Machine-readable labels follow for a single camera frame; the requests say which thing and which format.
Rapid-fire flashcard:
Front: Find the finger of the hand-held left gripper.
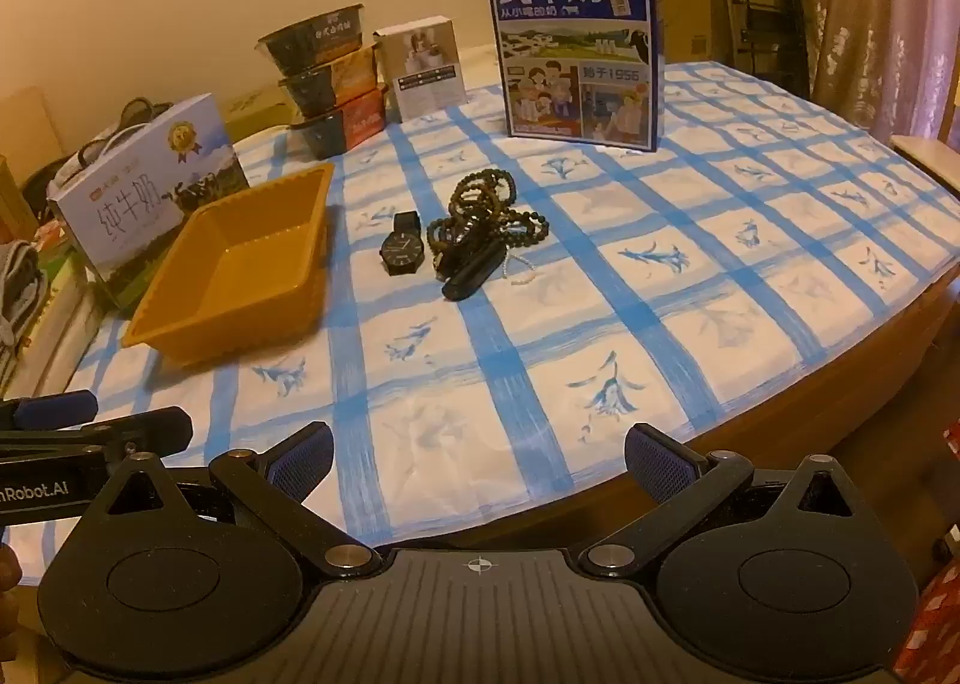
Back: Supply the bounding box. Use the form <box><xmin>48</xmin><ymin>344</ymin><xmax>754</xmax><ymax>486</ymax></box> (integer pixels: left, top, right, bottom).
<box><xmin>0</xmin><ymin>406</ymin><xmax>194</xmax><ymax>464</ymax></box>
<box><xmin>0</xmin><ymin>390</ymin><xmax>100</xmax><ymax>434</ymax></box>

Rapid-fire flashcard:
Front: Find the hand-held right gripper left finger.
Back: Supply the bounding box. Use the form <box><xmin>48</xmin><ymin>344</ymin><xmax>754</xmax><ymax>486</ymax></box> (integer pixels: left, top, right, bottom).
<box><xmin>94</xmin><ymin>421</ymin><xmax>383</xmax><ymax>576</ymax></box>

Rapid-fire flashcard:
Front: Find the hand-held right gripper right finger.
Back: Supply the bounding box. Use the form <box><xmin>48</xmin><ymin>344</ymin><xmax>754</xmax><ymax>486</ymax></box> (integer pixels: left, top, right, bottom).
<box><xmin>579</xmin><ymin>421</ymin><xmax>863</xmax><ymax>576</ymax></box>

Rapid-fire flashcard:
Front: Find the yellow plastic tray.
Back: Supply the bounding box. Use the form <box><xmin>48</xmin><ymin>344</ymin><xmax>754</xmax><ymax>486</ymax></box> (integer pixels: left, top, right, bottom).
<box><xmin>120</xmin><ymin>163</ymin><xmax>336</xmax><ymax>366</ymax></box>

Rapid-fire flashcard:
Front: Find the white pearl bracelet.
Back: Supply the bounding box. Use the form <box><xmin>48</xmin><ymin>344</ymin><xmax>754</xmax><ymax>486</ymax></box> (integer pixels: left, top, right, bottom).
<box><xmin>501</xmin><ymin>250</ymin><xmax>539</xmax><ymax>286</ymax></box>

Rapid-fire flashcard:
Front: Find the black wristwatch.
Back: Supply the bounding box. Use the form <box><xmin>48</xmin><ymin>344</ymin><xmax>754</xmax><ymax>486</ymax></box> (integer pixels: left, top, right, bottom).
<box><xmin>377</xmin><ymin>210</ymin><xmax>425</xmax><ymax>278</ymax></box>

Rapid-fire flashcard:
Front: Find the black oblong case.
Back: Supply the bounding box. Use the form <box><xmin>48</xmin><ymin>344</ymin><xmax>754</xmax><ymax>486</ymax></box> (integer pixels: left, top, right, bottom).
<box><xmin>441</xmin><ymin>230</ymin><xmax>501</xmax><ymax>302</ymax></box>

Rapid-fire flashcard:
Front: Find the dark bead necklace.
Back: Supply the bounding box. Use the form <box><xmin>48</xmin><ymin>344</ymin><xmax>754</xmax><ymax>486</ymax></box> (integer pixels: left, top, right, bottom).
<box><xmin>426</xmin><ymin>204</ymin><xmax>554</xmax><ymax>265</ymax></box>

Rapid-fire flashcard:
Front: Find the green bead bracelet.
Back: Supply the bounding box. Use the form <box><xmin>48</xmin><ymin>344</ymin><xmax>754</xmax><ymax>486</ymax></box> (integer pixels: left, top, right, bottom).
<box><xmin>448</xmin><ymin>169</ymin><xmax>520</xmax><ymax>224</ymax></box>

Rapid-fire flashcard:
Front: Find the person's left hand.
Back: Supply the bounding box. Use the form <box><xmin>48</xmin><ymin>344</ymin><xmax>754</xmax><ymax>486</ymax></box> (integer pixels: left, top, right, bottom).
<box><xmin>0</xmin><ymin>547</ymin><xmax>22</xmax><ymax>647</ymax></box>

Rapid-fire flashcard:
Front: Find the stack of books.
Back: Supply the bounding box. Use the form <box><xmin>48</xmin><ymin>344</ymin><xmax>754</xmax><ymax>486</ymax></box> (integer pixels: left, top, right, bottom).
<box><xmin>0</xmin><ymin>256</ymin><xmax>102</xmax><ymax>400</ymax></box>

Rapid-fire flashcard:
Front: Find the grey cloth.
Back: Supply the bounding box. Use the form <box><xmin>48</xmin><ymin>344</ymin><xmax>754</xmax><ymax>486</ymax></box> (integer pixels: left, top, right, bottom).
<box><xmin>0</xmin><ymin>240</ymin><xmax>53</xmax><ymax>355</ymax></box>

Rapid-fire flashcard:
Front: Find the brown printed cardboard box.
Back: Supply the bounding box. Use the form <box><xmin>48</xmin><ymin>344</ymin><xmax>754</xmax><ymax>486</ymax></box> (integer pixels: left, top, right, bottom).
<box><xmin>0</xmin><ymin>155</ymin><xmax>38</xmax><ymax>242</ymax></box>

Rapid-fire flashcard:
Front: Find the light blue milk carton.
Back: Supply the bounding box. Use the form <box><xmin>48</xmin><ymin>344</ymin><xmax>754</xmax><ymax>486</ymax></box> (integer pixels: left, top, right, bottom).
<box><xmin>46</xmin><ymin>91</ymin><xmax>251</xmax><ymax>314</ymax></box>

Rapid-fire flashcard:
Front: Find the beige cardboard panel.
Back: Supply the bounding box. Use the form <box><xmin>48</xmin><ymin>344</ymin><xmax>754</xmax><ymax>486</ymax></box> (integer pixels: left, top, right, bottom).
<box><xmin>0</xmin><ymin>86</ymin><xmax>67</xmax><ymax>164</ymax></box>

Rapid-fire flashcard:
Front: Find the red printed bag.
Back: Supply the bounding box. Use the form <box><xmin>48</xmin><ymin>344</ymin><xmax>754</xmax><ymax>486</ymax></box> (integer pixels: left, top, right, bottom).
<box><xmin>892</xmin><ymin>556</ymin><xmax>960</xmax><ymax>684</ymax></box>

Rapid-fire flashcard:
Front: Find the red-label instant noodle bowl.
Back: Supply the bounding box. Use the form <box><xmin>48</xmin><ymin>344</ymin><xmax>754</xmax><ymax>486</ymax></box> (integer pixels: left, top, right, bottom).
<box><xmin>289</xmin><ymin>88</ymin><xmax>387</xmax><ymax>160</ymax></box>

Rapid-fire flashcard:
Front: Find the yellow cardboard box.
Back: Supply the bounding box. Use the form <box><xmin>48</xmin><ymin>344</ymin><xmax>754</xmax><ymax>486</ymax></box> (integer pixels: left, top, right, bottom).
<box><xmin>225</xmin><ymin>82</ymin><xmax>297</xmax><ymax>141</ymax></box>

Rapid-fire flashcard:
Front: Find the orange-label instant noodle bowl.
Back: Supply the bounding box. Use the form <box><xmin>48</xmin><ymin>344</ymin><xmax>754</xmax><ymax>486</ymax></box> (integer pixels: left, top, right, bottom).
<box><xmin>277</xmin><ymin>45</ymin><xmax>380</xmax><ymax>119</ymax></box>

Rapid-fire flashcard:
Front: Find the wooden chair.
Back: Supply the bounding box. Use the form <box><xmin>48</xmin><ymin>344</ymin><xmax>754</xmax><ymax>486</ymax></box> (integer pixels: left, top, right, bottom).
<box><xmin>891</xmin><ymin>133</ymin><xmax>960</xmax><ymax>199</ymax></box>

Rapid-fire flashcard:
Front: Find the small white product box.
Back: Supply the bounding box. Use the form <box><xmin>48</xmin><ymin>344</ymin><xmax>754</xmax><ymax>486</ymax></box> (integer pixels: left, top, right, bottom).
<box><xmin>373</xmin><ymin>16</ymin><xmax>470</xmax><ymax>124</ymax></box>

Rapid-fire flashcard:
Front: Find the dark blue milk carton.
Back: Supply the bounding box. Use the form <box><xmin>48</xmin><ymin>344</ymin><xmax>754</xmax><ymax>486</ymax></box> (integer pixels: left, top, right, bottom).
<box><xmin>484</xmin><ymin>0</ymin><xmax>667</xmax><ymax>152</ymax></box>

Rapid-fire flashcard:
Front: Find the black-label instant noodle bowl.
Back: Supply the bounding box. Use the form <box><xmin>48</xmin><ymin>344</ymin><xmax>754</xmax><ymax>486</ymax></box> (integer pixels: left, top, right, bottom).
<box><xmin>257</xmin><ymin>3</ymin><xmax>368</xmax><ymax>76</ymax></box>

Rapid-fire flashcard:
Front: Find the pink curtain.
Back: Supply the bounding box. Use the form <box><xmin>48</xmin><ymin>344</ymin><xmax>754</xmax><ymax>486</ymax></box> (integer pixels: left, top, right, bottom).
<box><xmin>784</xmin><ymin>0</ymin><xmax>960</xmax><ymax>156</ymax></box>

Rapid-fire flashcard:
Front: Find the grey bag with black cords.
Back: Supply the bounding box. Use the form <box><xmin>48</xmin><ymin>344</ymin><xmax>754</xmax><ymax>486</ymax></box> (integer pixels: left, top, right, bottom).
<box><xmin>21</xmin><ymin>97</ymin><xmax>177</xmax><ymax>205</ymax></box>

